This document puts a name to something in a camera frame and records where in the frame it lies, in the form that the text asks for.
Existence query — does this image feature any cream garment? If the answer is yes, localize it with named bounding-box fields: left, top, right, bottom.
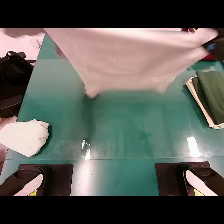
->
left=185, top=76, right=224, bottom=130

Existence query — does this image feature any white garment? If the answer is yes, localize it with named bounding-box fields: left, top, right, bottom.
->
left=0, top=118, right=50, bottom=158

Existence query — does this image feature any white T-shirt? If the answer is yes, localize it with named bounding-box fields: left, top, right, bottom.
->
left=42, top=27, right=219, bottom=99

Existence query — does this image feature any dark green garment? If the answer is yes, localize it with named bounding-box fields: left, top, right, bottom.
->
left=191, top=69, right=224, bottom=126

